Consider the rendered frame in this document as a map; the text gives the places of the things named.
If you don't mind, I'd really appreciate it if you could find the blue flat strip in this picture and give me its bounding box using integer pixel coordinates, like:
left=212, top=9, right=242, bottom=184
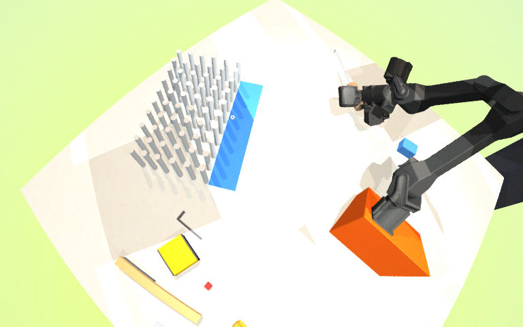
left=208, top=81, right=264, bottom=191

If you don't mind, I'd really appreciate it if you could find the yellow rectangular box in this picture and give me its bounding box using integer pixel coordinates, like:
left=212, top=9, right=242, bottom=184
left=157, top=234, right=200, bottom=276

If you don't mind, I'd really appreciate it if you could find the small blue block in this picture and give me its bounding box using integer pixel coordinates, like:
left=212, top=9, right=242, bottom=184
left=396, top=138, right=418, bottom=159

